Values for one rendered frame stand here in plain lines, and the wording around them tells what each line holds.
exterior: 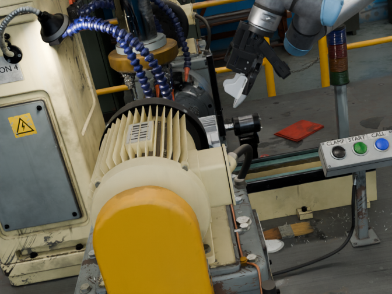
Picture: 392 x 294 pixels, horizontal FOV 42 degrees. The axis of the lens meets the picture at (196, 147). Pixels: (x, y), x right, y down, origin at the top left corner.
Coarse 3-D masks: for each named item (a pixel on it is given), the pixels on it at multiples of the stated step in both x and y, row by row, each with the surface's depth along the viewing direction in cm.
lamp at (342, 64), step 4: (328, 60) 166; (332, 60) 163; (336, 60) 162; (340, 60) 162; (344, 60) 162; (332, 64) 164; (336, 64) 163; (340, 64) 163; (344, 64) 163; (332, 68) 164; (336, 68) 164; (340, 68) 163; (344, 68) 163
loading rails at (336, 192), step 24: (240, 168) 151; (264, 168) 150; (288, 168) 150; (312, 168) 143; (264, 192) 141; (288, 192) 142; (312, 192) 142; (336, 192) 142; (264, 216) 145; (312, 216) 142
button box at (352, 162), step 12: (384, 132) 119; (324, 144) 119; (336, 144) 119; (348, 144) 118; (372, 144) 118; (324, 156) 118; (348, 156) 117; (360, 156) 117; (372, 156) 116; (384, 156) 116; (324, 168) 119; (336, 168) 116; (348, 168) 118; (360, 168) 119; (372, 168) 120
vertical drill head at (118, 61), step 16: (112, 0) 124; (128, 0) 121; (144, 0) 123; (128, 16) 123; (144, 16) 123; (128, 32) 124; (144, 32) 125; (160, 48) 125; (176, 48) 128; (112, 64) 127; (128, 64) 123; (144, 64) 123; (160, 64) 125; (128, 80) 129
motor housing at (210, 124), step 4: (208, 116) 142; (212, 116) 141; (200, 120) 139; (204, 120) 139; (208, 120) 138; (212, 120) 138; (204, 124) 138; (208, 124) 137; (212, 124) 137; (216, 124) 139; (204, 128) 136; (208, 128) 136; (212, 128) 136; (216, 128) 136; (208, 132) 137; (212, 132) 136; (208, 136) 136; (208, 140) 136; (212, 144) 135; (216, 144) 135
